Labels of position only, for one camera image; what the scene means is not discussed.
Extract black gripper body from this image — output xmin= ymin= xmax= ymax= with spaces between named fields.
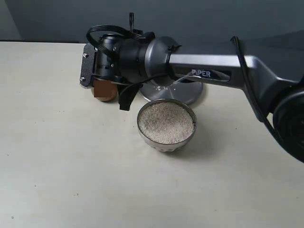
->
xmin=94 ymin=34 xmax=147 ymax=85

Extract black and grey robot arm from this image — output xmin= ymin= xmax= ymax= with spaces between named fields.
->
xmin=80 ymin=32 xmax=304 ymax=161

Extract wooden cup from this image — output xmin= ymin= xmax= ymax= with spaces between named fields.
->
xmin=91 ymin=80 xmax=118 ymax=102

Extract white grains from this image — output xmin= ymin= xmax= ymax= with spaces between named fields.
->
xmin=153 ymin=86 xmax=176 ymax=91

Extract steel bowl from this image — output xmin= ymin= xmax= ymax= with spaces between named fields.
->
xmin=137 ymin=99 xmax=197 ymax=152

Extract round steel plate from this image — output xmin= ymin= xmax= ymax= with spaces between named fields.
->
xmin=140 ymin=82 xmax=204 ymax=105

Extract black cable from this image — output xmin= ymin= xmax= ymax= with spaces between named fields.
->
xmin=85 ymin=13 xmax=156 ymax=52

